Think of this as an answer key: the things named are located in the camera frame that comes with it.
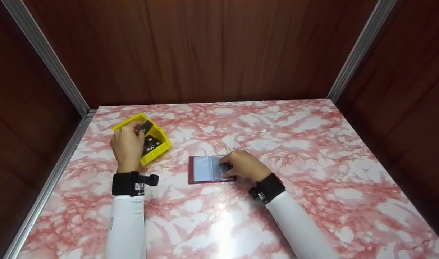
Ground person's right hand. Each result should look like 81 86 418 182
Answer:
219 149 273 183

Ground person's left hand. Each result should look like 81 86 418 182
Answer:
110 121 146 173

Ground red card holder book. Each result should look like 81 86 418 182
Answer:
188 155 237 185

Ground stack of black cards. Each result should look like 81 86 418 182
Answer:
142 134 162 156

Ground yellow plastic bin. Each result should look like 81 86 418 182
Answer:
112 113 173 167

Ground black wrist band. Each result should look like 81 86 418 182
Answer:
112 171 159 197
248 173 286 205

